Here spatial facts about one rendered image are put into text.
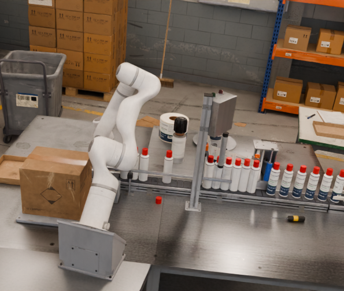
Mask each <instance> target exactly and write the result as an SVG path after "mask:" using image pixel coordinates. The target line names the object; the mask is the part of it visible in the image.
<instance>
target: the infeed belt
mask: <svg viewBox="0 0 344 291"><path fill-rule="evenodd" d="M112 174H113V175H114V176H115V177H116V178H117V180H119V181H122V182H129V179H127V180H122V179H121V178H120V173H112ZM131 182H133V183H138V184H149V185H159V186H169V187H175V188H185V189H191V187H192V181H191V182H190V181H183V180H173V179H171V183H170V184H164V183H163V182H162V178H157V177H147V181H146V182H141V181H139V176H138V179H137V180H131ZM202 184H203V182H202ZM201 190H202V191H211V192H221V193H231V194H237V195H248V196H258V197H268V198H274V199H283V200H293V201H299V202H310V203H320V204H329V203H328V200H326V201H325V202H321V201H319V200H318V199H317V196H318V195H314V198H313V200H307V199H305V198H304V196H305V194H303V193H302V194H301V197H300V199H295V198H293V197H292V196H291V195H292V192H289V193H288V196H287V197H281V196H279V191H275V195H274V196H269V195H267V194H266V191H267V190H261V189H256V191H255V193H254V194H250V193H247V192H240V191H237V192H231V191H230V190H229V189H228V190H227V191H222V190H221V189H220V188H219V189H212V188H210V189H204V188H203V187H202V188H201Z"/></svg>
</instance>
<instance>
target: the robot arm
mask: <svg viewBox="0 0 344 291"><path fill-rule="evenodd" d="M116 78H117V79H118V81H120V83H119V85H118V87H117V89H116V90H115V92H114V94H113V96H112V98H111V100H110V102H109V104H108V106H107V108H106V110H105V112H104V114H103V116H101V117H98V118H96V119H95V120H94V121H93V124H94V127H95V132H94V134H93V139H92V141H91V142H90V144H89V146H88V156H89V159H90V161H91V164H92V166H93V170H94V176H93V181H92V184H91V187H90V190H89V193H88V196H87V200H86V203H85V206H84V209H83V212H82V215H81V219H80V222H73V223H79V224H82V225H87V226H91V227H95V228H97V229H101V230H106V229H107V230H108V229H109V228H110V224H109V223H108V220H109V216H110V213H111V210H112V206H113V203H114V199H115V196H116V193H117V189H118V186H119V181H118V180H117V178H116V177H115V176H114V175H113V174H112V173H111V172H110V171H109V170H108V168H107V167H106V165H108V166H111V167H114V168H116V169H119V170H122V171H130V170H132V169H133V168H134V167H135V166H136V163H137V161H138V151H137V146H136V141H135V125H136V122H137V119H138V115H139V112H140V110H141V108H142V106H143V104H144V103H145V102H147V101H148V100H150V99H152V98H153V97H155V96H156V95H157V94H158V93H159V91H160V88H161V83H160V80H159V79H158V77H156V76H155V75H153V74H151V73H149V72H147V71H145V70H143V69H141V68H139V67H137V66H135V65H132V64H130V63H128V62H125V63H122V64H120V65H119V67H118V68H117V70H116ZM136 89H137V90H138V93H137V94H136V95H133V93H134V92H135V90H136ZM115 125H116V126H117V129H118V131H119V132H120V134H121V136H122V138H123V143H119V142H118V141H115V138H114V135H113V132H112V130H113V128H114V126H115Z"/></svg>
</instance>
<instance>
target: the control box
mask: <svg viewBox="0 0 344 291"><path fill-rule="evenodd" d="M236 98H237V96H236V95H233V94H229V93H227V92H223V95H219V94H218V93H216V97H215V98H213V101H212V106H211V114H210V121H209V127H208V135H209V136H212V137H217V136H218V135H220V134H222V133H224V132H226V131H228V130H230V129H231V128H232V122H233V117H234V111H235V105H236Z"/></svg>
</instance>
